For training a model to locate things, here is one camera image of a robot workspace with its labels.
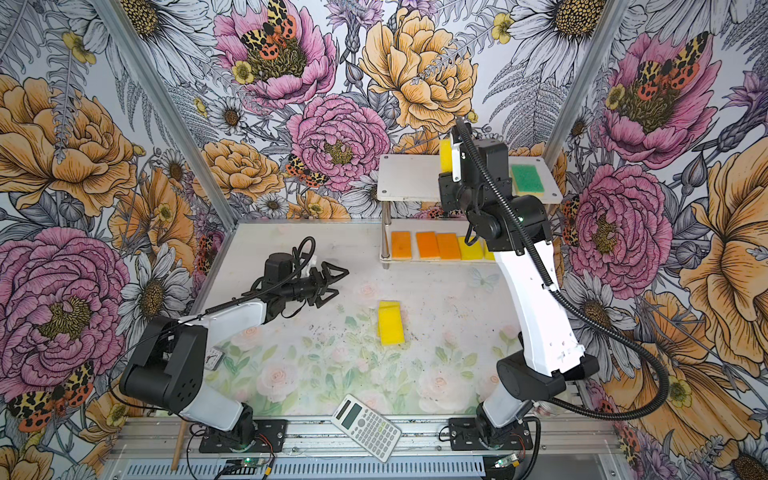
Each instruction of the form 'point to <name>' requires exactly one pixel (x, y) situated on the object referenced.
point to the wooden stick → (179, 445)
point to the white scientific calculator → (374, 431)
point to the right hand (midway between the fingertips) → (456, 184)
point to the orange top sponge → (449, 246)
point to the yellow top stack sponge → (390, 323)
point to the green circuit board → (253, 462)
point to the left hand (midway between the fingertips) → (344, 288)
